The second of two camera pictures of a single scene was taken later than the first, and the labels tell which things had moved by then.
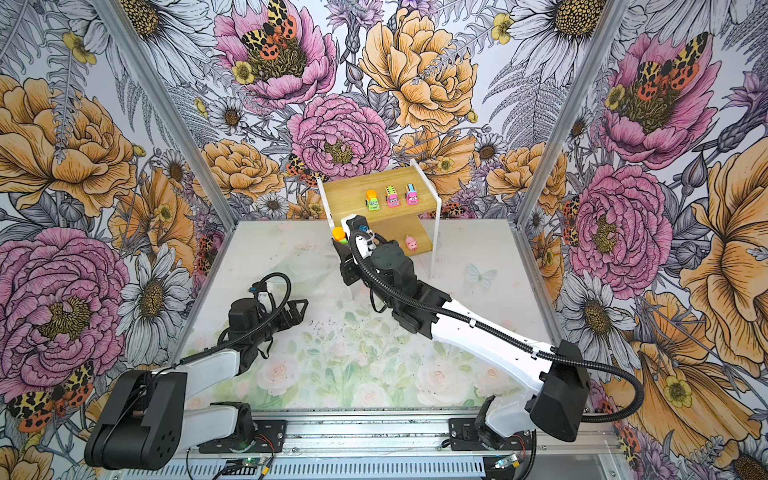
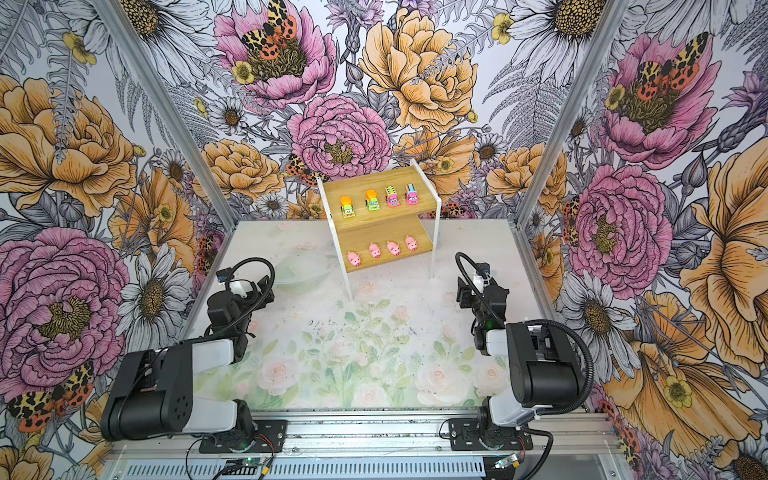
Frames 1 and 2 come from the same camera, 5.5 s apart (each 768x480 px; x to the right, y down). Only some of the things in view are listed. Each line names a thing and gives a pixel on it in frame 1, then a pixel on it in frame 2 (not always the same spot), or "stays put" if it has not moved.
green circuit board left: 252,461 stays put
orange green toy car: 339,235 → 346,207
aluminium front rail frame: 369,447 stays put
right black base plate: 464,435 stays put
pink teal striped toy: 411,195 stays put
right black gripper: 348,261 → 463,294
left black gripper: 280,312 → 255,294
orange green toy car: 372,200 stays put
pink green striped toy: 392,196 stays put
